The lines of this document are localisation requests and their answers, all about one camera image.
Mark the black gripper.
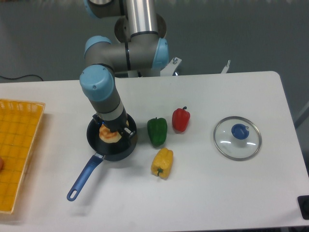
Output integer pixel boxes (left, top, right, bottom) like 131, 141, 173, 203
92, 113, 136, 140

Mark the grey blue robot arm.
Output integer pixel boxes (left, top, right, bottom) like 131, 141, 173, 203
80, 0, 169, 138

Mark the green bell pepper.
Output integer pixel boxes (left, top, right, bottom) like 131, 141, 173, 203
147, 117, 168, 146

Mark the yellow bell pepper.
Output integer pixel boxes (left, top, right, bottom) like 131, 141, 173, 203
151, 147, 173, 179

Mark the red bell pepper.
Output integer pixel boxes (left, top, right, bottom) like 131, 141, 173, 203
172, 106, 190, 132

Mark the yellow woven basket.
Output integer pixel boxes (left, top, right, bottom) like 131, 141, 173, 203
0, 99, 45, 214

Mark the glass lid blue knob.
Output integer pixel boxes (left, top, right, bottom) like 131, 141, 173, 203
213, 116, 262, 161

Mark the black object table corner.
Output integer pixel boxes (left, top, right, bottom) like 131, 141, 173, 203
297, 195, 309, 220

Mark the dark pot blue handle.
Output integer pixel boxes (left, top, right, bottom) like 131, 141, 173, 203
67, 115, 138, 201

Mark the black floor cable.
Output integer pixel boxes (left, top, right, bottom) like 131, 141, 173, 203
0, 74, 44, 81

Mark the right table clamp bracket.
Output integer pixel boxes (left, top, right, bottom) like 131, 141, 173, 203
221, 59, 231, 74

